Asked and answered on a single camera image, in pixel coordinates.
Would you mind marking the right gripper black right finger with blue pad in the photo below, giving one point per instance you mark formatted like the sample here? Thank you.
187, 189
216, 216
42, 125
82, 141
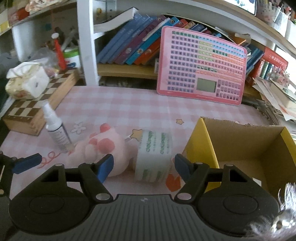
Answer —
194, 175

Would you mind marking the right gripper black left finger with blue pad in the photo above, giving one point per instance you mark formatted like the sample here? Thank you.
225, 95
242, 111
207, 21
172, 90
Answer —
93, 177

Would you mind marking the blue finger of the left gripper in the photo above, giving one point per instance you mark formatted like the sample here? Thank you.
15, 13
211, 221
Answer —
23, 164

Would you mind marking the pink plush toy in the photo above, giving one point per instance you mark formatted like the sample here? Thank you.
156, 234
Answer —
97, 145

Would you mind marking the white green tissue pack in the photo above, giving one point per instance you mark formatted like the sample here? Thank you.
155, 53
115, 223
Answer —
154, 155

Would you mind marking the white spray bottle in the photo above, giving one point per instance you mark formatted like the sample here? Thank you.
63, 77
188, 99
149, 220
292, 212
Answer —
56, 129

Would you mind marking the small white box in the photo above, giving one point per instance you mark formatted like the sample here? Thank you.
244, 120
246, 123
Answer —
259, 182

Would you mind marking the wooden chess box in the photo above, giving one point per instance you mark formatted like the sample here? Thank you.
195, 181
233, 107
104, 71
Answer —
26, 116

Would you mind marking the yellow cardboard box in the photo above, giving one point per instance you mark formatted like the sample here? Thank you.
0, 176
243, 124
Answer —
265, 153

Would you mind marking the pink checked tablecloth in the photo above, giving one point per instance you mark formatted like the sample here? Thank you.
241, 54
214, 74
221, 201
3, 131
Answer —
85, 108

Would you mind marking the floral tissue pack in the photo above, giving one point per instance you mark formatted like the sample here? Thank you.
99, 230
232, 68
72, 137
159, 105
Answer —
26, 81

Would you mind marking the red pen toy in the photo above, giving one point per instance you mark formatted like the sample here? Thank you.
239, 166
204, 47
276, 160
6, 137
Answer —
59, 53

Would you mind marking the pink learning tablet board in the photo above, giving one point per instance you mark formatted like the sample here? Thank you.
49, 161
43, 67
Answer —
203, 67

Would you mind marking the stack of papers and books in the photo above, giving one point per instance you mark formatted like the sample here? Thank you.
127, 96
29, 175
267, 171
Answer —
279, 97

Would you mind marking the white green jar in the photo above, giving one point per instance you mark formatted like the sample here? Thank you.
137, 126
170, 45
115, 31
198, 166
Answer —
72, 57

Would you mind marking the row of colourful books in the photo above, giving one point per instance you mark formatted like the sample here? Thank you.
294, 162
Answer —
131, 52

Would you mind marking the white bookshelf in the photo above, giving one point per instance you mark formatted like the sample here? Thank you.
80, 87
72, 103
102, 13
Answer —
114, 34

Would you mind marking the furry grey keychain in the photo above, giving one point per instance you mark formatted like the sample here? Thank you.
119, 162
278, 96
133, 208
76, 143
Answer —
282, 225

